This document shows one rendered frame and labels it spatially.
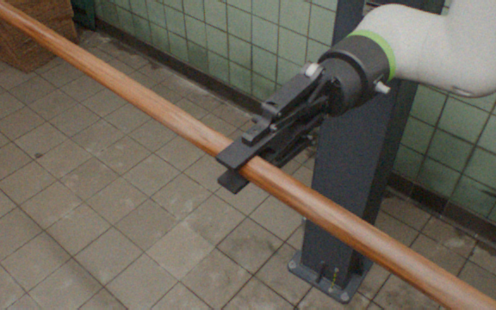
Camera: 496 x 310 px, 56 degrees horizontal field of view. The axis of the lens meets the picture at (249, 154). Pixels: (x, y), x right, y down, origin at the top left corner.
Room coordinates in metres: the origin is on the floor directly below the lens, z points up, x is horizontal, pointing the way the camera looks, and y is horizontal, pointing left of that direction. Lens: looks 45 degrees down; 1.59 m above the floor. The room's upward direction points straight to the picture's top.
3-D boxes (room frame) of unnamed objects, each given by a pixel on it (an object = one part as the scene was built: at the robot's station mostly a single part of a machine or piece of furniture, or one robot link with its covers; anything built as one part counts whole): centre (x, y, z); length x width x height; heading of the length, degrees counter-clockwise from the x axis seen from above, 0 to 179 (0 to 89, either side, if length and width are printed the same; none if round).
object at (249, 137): (0.40, -0.01, 1.23); 0.05 x 0.01 x 0.03; 139
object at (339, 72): (0.50, -0.10, 1.20); 0.09 x 0.07 x 0.08; 139
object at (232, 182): (0.38, 0.00, 1.18); 0.07 x 0.03 x 0.01; 139
